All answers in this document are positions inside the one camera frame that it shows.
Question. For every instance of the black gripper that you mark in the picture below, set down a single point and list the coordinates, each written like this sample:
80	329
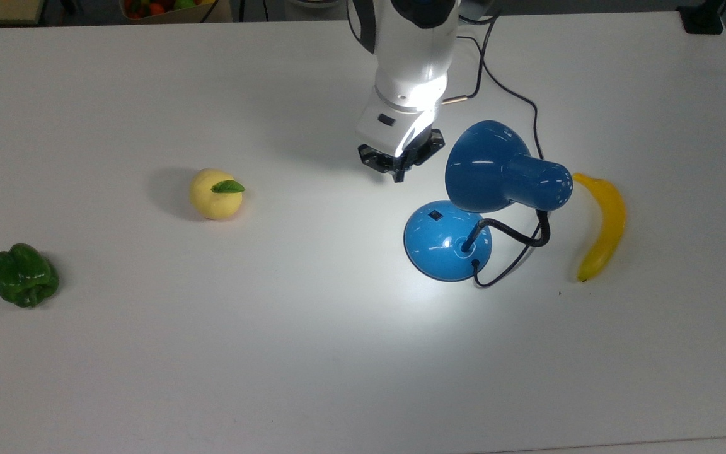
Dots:
426	150

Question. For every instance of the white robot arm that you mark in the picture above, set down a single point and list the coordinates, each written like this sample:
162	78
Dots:
410	57

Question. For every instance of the blue desk lamp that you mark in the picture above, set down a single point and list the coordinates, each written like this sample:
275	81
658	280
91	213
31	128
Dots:
489	164

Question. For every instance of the yellow toy peach with leaf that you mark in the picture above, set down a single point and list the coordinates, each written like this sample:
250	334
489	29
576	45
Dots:
215	195

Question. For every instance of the yellow toy banana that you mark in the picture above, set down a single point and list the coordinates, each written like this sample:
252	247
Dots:
605	227

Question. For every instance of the box of toy fruit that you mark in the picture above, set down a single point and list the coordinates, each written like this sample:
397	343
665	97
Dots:
167	9

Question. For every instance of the black table clamp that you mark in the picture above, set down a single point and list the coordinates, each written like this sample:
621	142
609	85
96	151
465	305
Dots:
702	17

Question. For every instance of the white adjacent table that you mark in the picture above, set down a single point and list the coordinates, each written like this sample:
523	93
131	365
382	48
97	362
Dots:
653	446

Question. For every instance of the green toy bell pepper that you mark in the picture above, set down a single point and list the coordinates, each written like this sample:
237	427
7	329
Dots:
24	275

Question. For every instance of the brown cardboard box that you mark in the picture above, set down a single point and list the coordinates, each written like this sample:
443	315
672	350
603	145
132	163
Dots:
0	10

